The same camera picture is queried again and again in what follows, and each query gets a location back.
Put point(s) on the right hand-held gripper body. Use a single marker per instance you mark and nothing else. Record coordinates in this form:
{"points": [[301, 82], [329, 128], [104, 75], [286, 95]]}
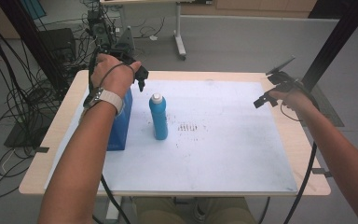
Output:
{"points": [[282, 81]]}

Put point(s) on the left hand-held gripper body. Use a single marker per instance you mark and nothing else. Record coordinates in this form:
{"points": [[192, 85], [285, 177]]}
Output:
{"points": [[126, 46]]}

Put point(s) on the blue bottle with white cap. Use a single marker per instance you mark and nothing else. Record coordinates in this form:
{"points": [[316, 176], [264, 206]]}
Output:
{"points": [[159, 118]]}

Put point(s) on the blue cardboard box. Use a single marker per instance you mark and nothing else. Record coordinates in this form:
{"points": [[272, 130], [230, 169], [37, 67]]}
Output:
{"points": [[121, 127]]}

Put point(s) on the person's right hand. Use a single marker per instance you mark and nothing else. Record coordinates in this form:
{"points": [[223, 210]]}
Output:
{"points": [[293, 99]]}

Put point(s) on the person's left hand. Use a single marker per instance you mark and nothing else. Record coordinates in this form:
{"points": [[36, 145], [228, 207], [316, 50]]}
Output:
{"points": [[112, 76]]}

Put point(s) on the light wooden table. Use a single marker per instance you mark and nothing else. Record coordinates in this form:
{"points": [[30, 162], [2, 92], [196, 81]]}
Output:
{"points": [[301, 149]]}

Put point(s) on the white table leg with castor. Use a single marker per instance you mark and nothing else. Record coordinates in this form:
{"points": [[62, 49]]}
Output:
{"points": [[179, 34]]}

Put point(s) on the black computer case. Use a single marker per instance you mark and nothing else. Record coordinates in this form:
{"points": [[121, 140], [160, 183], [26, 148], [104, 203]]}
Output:
{"points": [[57, 43]]}

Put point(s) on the white board mat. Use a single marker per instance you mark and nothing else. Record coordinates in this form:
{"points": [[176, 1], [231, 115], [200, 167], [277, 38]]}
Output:
{"points": [[217, 155]]}

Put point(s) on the wooden cabinet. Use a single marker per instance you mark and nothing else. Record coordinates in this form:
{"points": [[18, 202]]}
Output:
{"points": [[248, 7]]}

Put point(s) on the grey metal table clip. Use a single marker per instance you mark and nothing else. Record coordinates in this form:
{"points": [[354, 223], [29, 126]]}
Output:
{"points": [[321, 172], [42, 149]]}

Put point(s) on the person's right leg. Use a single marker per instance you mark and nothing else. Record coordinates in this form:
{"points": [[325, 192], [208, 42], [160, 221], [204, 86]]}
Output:
{"points": [[230, 211]]}

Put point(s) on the person's leg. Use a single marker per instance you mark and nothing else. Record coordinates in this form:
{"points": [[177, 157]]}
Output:
{"points": [[158, 211], [230, 211]]}

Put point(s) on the person's left leg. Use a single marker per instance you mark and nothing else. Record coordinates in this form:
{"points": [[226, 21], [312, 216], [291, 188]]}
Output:
{"points": [[158, 211]]}

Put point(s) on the camera device on stand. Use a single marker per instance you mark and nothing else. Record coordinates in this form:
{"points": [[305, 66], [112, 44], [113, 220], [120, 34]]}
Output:
{"points": [[101, 29]]}

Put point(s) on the black metal stand post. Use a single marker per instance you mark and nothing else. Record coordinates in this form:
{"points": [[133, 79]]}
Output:
{"points": [[332, 40], [31, 34]]}

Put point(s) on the dark floor base plate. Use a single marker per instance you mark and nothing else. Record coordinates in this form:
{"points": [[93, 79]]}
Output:
{"points": [[21, 137]]}

